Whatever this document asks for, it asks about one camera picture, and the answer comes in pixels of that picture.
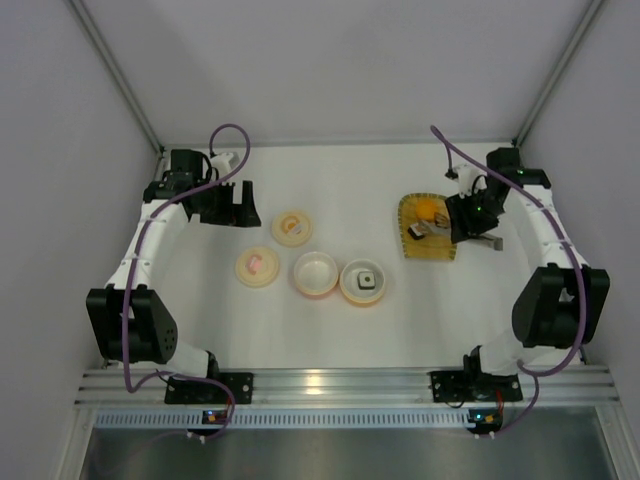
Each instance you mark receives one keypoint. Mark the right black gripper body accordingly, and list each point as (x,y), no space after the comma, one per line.
(465,226)

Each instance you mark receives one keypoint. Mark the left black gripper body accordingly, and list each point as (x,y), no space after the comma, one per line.
(228,203)

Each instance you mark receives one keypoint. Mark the orange fruit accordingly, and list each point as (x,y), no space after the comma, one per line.
(426,210)

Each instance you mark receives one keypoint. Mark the metal tongs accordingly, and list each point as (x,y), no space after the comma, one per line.
(440,225)

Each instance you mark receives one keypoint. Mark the cream lid pink label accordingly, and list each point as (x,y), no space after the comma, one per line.
(257,267)

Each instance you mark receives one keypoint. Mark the salmon sushi roll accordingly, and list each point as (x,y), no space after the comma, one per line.
(417,231)

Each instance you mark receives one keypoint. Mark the green sushi roll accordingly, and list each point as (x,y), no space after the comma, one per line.
(366,280)

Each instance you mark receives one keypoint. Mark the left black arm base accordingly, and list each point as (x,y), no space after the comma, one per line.
(190,392)

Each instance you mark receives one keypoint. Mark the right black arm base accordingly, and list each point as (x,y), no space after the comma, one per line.
(458,386)

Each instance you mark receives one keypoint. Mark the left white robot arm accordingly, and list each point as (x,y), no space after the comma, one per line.
(129,319)

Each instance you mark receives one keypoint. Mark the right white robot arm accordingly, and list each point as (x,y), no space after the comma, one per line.
(558,309)

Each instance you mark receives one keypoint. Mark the cream lid orange label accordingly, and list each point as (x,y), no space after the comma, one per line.
(292,228)

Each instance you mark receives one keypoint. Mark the woven bamboo tray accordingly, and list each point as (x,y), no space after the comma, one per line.
(432,247)

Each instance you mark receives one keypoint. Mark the pink bottom bowl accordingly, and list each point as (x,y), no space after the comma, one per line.
(315,274)

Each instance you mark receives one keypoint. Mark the orange bottom bowl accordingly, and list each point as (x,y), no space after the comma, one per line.
(348,283)

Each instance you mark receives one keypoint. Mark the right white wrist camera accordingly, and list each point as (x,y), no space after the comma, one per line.
(470,180)

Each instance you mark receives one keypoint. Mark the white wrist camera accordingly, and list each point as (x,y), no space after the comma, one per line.
(470,180)
(224,163)

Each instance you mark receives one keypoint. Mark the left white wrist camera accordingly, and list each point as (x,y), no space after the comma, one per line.
(224,163)

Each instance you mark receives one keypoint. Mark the aluminium front rail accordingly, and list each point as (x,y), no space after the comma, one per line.
(580,385)

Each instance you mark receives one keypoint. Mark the slotted cable duct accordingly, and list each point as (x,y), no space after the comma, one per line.
(194,419)

